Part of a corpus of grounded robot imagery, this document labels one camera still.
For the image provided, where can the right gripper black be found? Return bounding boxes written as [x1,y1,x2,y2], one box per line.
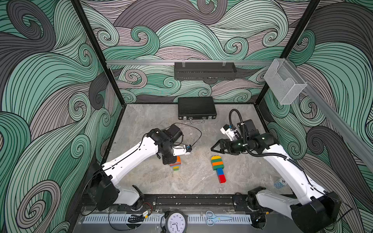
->
[210,137,248,154]

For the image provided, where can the orange lego brick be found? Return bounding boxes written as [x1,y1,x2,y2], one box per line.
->
[212,161,223,167]

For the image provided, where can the green long lego brick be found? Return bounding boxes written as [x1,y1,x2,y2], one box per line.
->
[213,165,224,170]
[211,159,222,164]

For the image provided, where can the blue square lego brick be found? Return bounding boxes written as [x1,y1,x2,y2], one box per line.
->
[216,168,224,176]

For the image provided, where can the red square lego brick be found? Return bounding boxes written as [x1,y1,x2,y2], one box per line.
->
[218,174,226,183]

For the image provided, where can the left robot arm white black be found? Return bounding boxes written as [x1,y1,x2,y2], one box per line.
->
[87,125,187,211]

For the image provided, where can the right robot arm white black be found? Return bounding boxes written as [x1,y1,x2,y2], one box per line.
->
[211,120,342,233]

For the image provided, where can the black hard case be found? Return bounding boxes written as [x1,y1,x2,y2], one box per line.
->
[178,97,217,120]

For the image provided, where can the white analog clock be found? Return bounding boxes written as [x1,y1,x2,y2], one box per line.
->
[163,210,188,233]

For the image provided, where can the light blue scissors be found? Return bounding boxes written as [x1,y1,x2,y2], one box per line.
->
[206,211,233,226]

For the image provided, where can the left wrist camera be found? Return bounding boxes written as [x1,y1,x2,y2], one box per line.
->
[173,145,192,156]

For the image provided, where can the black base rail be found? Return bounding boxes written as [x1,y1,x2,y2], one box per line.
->
[84,193,312,213]

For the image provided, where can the clear plastic wall holder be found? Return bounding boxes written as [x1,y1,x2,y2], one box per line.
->
[264,58,307,105]

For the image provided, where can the black wall shelf tray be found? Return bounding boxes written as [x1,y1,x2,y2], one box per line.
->
[174,62,237,83]

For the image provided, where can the white perforated cable strip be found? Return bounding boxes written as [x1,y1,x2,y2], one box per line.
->
[83,214,253,225]

